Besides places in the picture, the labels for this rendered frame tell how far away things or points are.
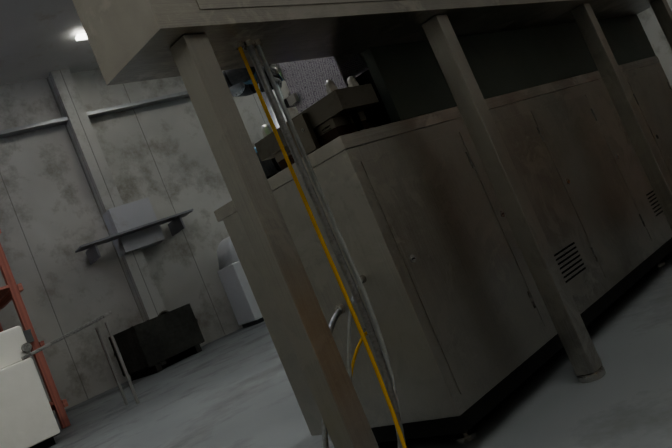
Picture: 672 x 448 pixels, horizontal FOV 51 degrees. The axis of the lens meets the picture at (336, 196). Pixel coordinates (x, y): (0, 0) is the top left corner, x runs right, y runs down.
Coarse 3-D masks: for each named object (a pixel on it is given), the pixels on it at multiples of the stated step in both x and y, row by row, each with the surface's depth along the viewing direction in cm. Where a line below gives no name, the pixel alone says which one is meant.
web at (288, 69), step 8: (344, 56) 228; (352, 56) 226; (280, 64) 233; (288, 64) 230; (296, 64) 228; (304, 64) 225; (344, 64) 229; (352, 64) 227; (360, 64) 226; (288, 72) 231; (296, 72) 228; (344, 72) 231; (352, 72) 229; (360, 72) 229
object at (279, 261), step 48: (192, 48) 140; (432, 48) 207; (192, 96) 142; (480, 96) 205; (624, 96) 276; (240, 144) 140; (480, 144) 204; (240, 192) 139; (288, 240) 140; (528, 240) 200; (288, 288) 136; (576, 336) 197; (336, 384) 136; (336, 432) 136
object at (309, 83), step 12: (324, 60) 219; (300, 72) 227; (312, 72) 224; (324, 72) 220; (336, 72) 217; (288, 84) 232; (300, 84) 228; (312, 84) 225; (324, 84) 221; (336, 84) 218; (300, 96) 230; (312, 96) 226; (324, 96) 222; (300, 108) 231
